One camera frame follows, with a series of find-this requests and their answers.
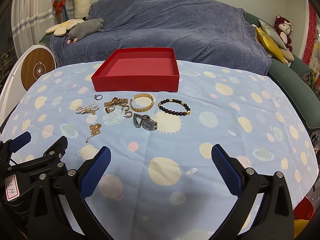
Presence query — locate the gold chain necklace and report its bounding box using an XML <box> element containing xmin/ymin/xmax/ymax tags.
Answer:
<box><xmin>85</xmin><ymin>122</ymin><xmax>103</xmax><ymax>144</ymax></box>

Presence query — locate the white pearl bracelet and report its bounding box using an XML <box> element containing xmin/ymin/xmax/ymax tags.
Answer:
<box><xmin>75</xmin><ymin>102</ymin><xmax>99</xmax><ymax>116</ymax></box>

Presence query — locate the gold wristwatch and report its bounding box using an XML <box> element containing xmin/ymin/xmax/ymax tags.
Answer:
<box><xmin>104</xmin><ymin>97</ymin><xmax>128</xmax><ymax>107</ymax></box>

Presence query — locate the silver blue-dial wristwatch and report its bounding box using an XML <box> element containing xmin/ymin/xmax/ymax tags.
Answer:
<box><xmin>133</xmin><ymin>113</ymin><xmax>157</xmax><ymax>131</ymax></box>

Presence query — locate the gold cuff bangle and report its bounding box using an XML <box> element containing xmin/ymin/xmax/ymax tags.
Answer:
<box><xmin>130</xmin><ymin>93</ymin><xmax>155</xmax><ymax>113</ymax></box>

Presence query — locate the black bead bracelet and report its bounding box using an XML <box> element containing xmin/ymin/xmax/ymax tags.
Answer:
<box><xmin>157</xmin><ymin>99</ymin><xmax>192</xmax><ymax>117</ymax></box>

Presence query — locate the blue planet pattern tablecloth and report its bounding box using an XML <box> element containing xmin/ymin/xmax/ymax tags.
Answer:
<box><xmin>1</xmin><ymin>61</ymin><xmax>318</xmax><ymax>239</ymax></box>

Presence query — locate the round wooden white appliance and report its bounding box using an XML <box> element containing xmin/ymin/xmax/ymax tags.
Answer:
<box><xmin>1</xmin><ymin>44</ymin><xmax>56</xmax><ymax>123</ymax></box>

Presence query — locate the gold hoop earring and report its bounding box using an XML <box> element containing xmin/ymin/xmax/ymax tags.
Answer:
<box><xmin>121</xmin><ymin>105</ymin><xmax>130</xmax><ymax>112</ymax></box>
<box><xmin>124</xmin><ymin>111</ymin><xmax>133</xmax><ymax>118</ymax></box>

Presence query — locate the cream flower cushion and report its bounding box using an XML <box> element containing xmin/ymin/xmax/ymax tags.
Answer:
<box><xmin>45</xmin><ymin>19</ymin><xmax>84</xmax><ymax>37</ymax></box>

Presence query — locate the red cardboard tray box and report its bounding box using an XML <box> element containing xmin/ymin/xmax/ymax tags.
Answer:
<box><xmin>91</xmin><ymin>47</ymin><xmax>180</xmax><ymax>92</ymax></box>

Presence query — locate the white sheer curtain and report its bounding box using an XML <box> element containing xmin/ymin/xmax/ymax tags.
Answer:
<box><xmin>11</xmin><ymin>0</ymin><xmax>57</xmax><ymax>57</ymax></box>

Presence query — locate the grey plush mole toy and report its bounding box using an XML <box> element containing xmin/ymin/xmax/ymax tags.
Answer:
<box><xmin>67</xmin><ymin>18</ymin><xmax>104</xmax><ymax>44</ymax></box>

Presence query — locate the red ribbon bow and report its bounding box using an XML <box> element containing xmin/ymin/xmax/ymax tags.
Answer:
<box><xmin>53</xmin><ymin>0</ymin><xmax>65</xmax><ymax>20</ymax></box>

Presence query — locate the cream plush under pillows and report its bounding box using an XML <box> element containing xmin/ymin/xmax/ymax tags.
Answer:
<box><xmin>280</xmin><ymin>48</ymin><xmax>295</xmax><ymax>62</ymax></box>

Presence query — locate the gold satin pillow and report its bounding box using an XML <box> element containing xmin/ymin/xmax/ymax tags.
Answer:
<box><xmin>255</xmin><ymin>26</ymin><xmax>286</xmax><ymax>64</ymax></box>

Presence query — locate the grey-green pillow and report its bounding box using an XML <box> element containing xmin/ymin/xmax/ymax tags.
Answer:
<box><xmin>258</xmin><ymin>19</ymin><xmax>286</xmax><ymax>49</ymax></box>

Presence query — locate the red monkey plush toy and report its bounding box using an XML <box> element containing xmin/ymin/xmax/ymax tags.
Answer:
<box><xmin>274</xmin><ymin>15</ymin><xmax>292</xmax><ymax>52</ymax></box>

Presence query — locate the blue-grey sofa blanket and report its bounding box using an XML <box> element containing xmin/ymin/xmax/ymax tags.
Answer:
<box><xmin>50</xmin><ymin>0</ymin><xmax>272</xmax><ymax>75</ymax></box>

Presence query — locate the red fringed wall hanging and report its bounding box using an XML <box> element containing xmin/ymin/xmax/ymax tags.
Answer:
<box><xmin>303</xmin><ymin>1</ymin><xmax>317</xmax><ymax>65</ymax></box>

